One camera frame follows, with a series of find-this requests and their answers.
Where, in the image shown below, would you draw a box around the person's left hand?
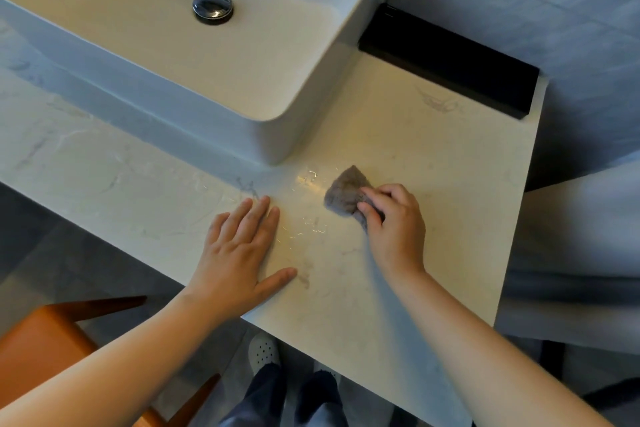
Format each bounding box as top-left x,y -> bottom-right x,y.
186,195 -> 299,328

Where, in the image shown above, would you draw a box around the chrome sink drain plug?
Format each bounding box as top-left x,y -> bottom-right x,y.
192,0 -> 235,26

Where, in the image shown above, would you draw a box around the white perforated shoe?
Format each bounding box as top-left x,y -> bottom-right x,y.
248,331 -> 282,376

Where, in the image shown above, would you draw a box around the person's right hand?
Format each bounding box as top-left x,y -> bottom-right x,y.
355,183 -> 427,284

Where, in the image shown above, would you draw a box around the dark blue trousers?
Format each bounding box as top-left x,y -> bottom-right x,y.
218,363 -> 352,427

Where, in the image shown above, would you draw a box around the white rectangular sink basin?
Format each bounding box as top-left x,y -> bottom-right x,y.
0,0 -> 405,166

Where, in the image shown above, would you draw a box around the person's right forearm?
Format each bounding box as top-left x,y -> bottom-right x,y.
388,271 -> 617,427

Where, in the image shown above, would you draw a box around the person's left forearm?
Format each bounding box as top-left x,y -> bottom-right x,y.
0,291 -> 242,427

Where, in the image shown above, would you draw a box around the black rectangular box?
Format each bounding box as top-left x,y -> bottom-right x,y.
357,3 -> 541,120

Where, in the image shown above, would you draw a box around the orange chair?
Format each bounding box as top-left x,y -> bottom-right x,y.
0,295 -> 222,427

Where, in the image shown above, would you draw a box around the grey cleaning cloth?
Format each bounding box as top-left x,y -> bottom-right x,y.
323,164 -> 386,232

